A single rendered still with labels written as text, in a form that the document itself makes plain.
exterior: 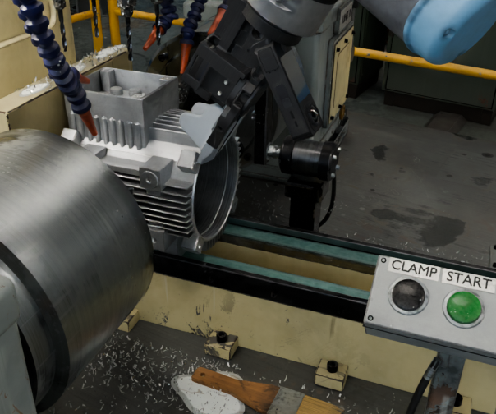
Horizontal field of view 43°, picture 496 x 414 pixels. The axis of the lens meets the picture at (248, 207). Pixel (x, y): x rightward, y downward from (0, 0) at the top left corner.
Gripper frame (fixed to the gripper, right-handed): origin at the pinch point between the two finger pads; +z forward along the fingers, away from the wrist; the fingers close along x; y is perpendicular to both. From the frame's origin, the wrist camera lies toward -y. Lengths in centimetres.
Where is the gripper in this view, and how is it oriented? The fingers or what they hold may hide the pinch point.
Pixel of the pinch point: (209, 158)
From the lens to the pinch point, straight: 79.7
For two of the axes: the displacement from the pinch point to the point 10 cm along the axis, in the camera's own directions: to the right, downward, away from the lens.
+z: -4.8, 6.6, 5.8
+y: -8.0, -5.9, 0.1
